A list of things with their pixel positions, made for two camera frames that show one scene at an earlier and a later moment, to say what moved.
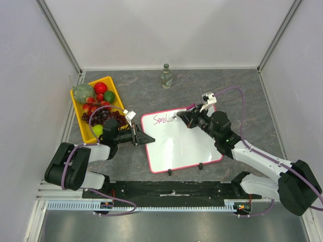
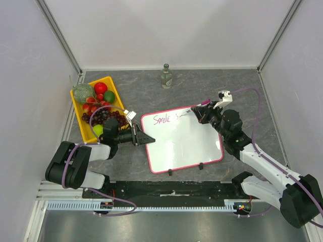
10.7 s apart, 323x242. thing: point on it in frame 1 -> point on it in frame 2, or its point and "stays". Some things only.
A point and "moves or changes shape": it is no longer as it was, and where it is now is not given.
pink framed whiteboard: (176, 146) stays
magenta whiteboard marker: (189, 108) moves or changes shape
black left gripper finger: (142, 136) stays
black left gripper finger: (144, 138) stays
